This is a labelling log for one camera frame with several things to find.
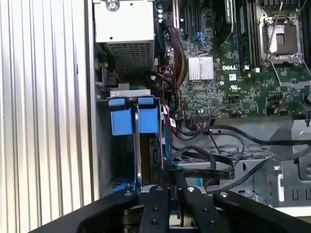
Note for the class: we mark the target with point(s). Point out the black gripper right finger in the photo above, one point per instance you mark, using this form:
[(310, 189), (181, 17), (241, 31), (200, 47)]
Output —
[(204, 211)]

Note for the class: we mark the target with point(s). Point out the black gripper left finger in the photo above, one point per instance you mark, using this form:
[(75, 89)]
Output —
[(155, 208)]

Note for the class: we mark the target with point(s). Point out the hard disk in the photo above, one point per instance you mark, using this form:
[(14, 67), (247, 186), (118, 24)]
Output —
[(116, 101), (121, 122)]

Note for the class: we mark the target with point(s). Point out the grey disk bay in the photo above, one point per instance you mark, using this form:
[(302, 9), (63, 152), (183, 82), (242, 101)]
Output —
[(104, 150)]

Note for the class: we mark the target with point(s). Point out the black expansion slot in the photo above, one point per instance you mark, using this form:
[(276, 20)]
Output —
[(186, 19)]

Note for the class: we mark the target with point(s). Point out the white expansion slot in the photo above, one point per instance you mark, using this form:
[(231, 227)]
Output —
[(176, 14)]

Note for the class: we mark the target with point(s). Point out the grey perforated drive cage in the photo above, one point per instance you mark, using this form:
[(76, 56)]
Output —
[(274, 184)]

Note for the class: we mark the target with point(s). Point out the green motherboard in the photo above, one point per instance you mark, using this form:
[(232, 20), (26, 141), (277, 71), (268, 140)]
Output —
[(243, 97)]

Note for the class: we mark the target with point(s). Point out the dark grey open PC case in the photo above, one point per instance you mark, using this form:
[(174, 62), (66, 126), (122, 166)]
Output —
[(91, 97)]

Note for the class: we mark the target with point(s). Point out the silver finned heat sink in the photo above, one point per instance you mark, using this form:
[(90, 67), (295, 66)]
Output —
[(194, 68)]

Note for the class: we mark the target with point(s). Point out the metal socket cover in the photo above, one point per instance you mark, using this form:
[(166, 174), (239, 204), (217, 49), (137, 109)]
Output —
[(294, 85)]

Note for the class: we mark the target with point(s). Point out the green RAM stick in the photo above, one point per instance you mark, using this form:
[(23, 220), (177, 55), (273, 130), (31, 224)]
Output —
[(245, 36)]

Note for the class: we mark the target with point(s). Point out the silver power supply unit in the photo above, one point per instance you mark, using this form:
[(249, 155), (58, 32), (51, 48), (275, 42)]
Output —
[(124, 24)]

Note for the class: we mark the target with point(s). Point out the CPU socket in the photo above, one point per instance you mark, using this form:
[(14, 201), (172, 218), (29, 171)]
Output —
[(291, 41)]

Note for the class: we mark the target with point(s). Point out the metal locking lever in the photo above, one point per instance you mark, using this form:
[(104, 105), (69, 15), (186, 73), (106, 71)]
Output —
[(274, 31)]

